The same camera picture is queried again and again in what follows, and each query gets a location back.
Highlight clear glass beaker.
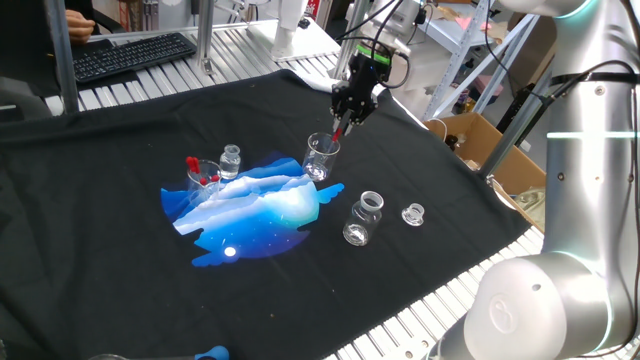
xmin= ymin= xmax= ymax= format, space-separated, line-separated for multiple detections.
xmin=301 ymin=132 xmax=342 ymax=183

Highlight glass beaker holding droppers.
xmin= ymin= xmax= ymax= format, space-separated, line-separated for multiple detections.
xmin=186 ymin=158 xmax=223 ymax=206

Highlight bare person hand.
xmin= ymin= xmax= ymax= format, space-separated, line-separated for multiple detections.
xmin=64 ymin=9 xmax=97 ymax=47

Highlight black rectangular panel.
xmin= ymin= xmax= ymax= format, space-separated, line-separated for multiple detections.
xmin=495 ymin=82 xmax=537 ymax=134

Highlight black cable strap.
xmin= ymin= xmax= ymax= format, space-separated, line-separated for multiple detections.
xmin=549 ymin=71 xmax=640 ymax=87

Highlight small clear glass vial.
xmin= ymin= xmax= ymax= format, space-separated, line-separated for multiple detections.
xmin=218 ymin=144 xmax=242 ymax=181

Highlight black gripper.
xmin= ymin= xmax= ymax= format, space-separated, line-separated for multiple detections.
xmin=329 ymin=52 xmax=395 ymax=138

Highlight white plastic stand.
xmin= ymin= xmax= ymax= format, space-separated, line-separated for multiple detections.
xmin=247 ymin=0 xmax=342 ymax=64

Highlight clear wide-mouth glass bottle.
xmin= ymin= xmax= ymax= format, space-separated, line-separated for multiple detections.
xmin=342 ymin=190 xmax=385 ymax=247

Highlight black computer keyboard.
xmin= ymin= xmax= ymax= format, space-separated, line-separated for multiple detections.
xmin=72 ymin=32 xmax=198 ymax=84

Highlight white foam blocks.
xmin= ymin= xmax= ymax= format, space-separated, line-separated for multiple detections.
xmin=394 ymin=29 xmax=454 ymax=96

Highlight white towel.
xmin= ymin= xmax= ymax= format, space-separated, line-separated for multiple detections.
xmin=304 ymin=74 xmax=391 ymax=104

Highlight green wrist adapter ring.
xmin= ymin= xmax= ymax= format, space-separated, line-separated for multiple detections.
xmin=369 ymin=45 xmax=393 ymax=68

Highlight brown cardboard box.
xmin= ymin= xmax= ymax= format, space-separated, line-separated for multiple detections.
xmin=423 ymin=112 xmax=549 ymax=232

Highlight brown wooden board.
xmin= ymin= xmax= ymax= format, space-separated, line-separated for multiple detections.
xmin=504 ymin=12 xmax=559 ymax=99

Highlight long blue bulb pipette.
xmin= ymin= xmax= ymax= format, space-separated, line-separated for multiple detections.
xmin=149 ymin=344 xmax=231 ymax=360

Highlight grey metal shelf rack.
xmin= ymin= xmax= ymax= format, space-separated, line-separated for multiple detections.
xmin=384 ymin=0 xmax=541 ymax=121

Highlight black cloth with blue print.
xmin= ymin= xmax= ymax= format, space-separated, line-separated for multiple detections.
xmin=0 ymin=68 xmax=534 ymax=360

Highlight grey chair back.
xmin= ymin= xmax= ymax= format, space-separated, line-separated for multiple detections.
xmin=0 ymin=74 xmax=54 ymax=124

